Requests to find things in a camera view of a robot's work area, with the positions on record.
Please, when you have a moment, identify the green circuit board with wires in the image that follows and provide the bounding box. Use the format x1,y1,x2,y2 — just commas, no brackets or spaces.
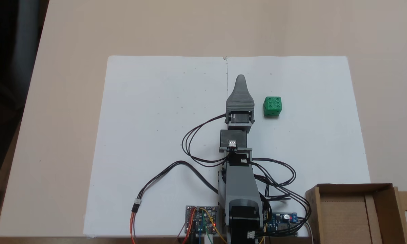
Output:
185,205,221,235

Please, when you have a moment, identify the blue circuit board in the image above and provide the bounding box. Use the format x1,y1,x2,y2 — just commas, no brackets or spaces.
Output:
271,212,298,236

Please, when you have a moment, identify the brown cardboard box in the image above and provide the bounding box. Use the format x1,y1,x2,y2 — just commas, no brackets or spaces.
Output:
305,183,407,244

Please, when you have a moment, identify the green die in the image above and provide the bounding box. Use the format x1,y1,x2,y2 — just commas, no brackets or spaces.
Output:
263,97,282,117

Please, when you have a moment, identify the black and orange cable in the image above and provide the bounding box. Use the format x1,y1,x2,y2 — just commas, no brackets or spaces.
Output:
130,161,221,244

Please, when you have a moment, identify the black gripper wire loop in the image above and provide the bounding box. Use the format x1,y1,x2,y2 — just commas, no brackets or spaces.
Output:
181,114,232,167

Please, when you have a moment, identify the black arm wire bundle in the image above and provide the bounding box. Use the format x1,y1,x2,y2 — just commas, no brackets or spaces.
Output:
249,158,313,238

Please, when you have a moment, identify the white paper sheet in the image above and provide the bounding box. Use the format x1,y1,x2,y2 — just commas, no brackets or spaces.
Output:
226,56,371,238
83,56,228,238

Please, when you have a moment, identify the grey ribbed tapered gripper finger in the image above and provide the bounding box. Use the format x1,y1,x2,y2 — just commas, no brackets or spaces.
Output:
226,75,255,113

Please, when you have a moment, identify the thin white cable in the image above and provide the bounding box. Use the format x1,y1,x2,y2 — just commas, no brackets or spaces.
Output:
304,220,315,244

